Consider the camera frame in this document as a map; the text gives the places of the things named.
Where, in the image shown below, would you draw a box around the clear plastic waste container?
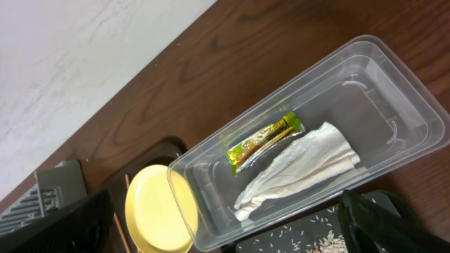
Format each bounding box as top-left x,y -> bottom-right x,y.
167,35 -> 449,252

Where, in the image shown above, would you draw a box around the yellow round plate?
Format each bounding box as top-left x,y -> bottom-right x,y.
125,164 -> 198,253

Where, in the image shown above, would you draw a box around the right wooden chopstick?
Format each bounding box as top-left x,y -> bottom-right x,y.
112,174 -> 133,253

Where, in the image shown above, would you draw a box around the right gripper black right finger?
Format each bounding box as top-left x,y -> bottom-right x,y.
338,190 -> 449,253

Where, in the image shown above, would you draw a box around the green snack wrapper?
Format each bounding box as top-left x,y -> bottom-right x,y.
226,111 -> 306,177

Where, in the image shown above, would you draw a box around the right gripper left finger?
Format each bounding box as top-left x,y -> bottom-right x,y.
1,189 -> 115,253

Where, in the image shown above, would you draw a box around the white napkin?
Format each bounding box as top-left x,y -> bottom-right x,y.
234,122 -> 360,221

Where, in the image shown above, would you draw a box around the rice and food scraps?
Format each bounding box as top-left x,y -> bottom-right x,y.
252,207 -> 349,253

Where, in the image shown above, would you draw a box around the dark brown serving tray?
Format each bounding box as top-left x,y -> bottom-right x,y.
102,136 -> 187,253

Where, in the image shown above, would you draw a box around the grey plastic dish rack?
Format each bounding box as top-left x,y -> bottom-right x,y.
1,160 -> 87,236

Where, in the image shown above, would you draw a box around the black food waste tray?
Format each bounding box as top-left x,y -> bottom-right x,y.
235,191 -> 401,253

